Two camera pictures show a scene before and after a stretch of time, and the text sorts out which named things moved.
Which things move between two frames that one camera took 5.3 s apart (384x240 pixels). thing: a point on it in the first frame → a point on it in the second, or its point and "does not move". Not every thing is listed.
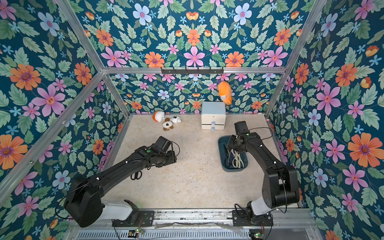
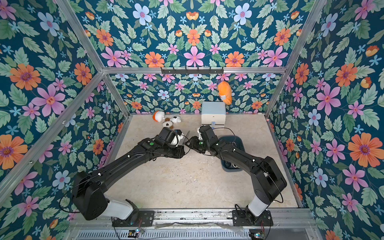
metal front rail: (201, 225) does not move
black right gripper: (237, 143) → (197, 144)
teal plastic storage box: (231, 160) does not move
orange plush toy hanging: (224, 92) does not move
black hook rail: (191, 71) does not move
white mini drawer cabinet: (213, 115) does not move
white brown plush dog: (168, 123) does not move
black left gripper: (172, 158) → (178, 154)
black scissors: (136, 176) → (186, 136)
